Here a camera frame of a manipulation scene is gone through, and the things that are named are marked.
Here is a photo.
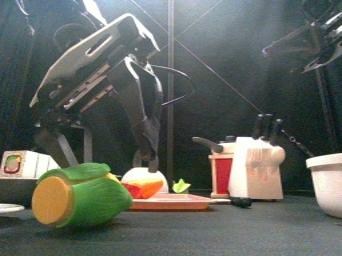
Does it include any pale yellow toy food half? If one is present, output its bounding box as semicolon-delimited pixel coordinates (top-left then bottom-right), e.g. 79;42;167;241
106;172;123;183

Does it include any white toy cleaver black handle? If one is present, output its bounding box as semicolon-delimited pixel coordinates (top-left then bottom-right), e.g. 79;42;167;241
209;196;254;209

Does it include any thin diagonal cord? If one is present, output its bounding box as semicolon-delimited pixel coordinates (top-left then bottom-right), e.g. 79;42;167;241
151;0;226;58
127;0;315;158

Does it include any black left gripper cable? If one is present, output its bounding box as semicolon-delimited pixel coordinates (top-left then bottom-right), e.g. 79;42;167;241
150;64;197;108

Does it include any pink cutting board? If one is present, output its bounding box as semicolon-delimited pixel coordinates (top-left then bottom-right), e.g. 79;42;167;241
127;192;221;211

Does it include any black frame pole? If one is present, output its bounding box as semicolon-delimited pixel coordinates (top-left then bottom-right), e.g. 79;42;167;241
167;0;175;188

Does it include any black toy knife handle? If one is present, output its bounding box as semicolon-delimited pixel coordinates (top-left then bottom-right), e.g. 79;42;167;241
269;118;285;148
253;113;266;140
262;112;275;139

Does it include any orange red toy tomato piece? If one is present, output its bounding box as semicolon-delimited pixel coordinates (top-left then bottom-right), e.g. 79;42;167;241
122;177;166;200

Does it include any black toy frying pan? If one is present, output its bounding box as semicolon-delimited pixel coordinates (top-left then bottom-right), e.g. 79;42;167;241
191;134;238;154

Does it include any small white plate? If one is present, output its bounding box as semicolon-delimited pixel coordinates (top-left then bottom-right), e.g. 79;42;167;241
0;202;27;215

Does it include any white box with pictures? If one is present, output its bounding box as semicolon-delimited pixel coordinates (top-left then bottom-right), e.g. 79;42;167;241
0;149;60;180

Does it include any white toy knife block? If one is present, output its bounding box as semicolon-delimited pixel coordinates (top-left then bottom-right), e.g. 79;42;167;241
227;135;287;201

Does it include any wooden toy stove red front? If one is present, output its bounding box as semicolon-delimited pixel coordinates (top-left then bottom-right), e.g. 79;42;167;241
207;142;238;200

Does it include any toy corn with green husk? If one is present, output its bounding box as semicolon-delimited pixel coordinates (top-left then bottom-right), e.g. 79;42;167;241
31;162;135;230

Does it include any white toy onion half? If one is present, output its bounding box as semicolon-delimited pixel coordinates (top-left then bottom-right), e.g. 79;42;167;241
120;166;170;195

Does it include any white toy pot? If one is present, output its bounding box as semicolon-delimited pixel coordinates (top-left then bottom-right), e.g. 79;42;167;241
305;152;342;220

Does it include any green toy leaf piece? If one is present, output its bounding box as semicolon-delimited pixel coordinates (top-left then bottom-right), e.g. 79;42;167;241
171;178;193;195

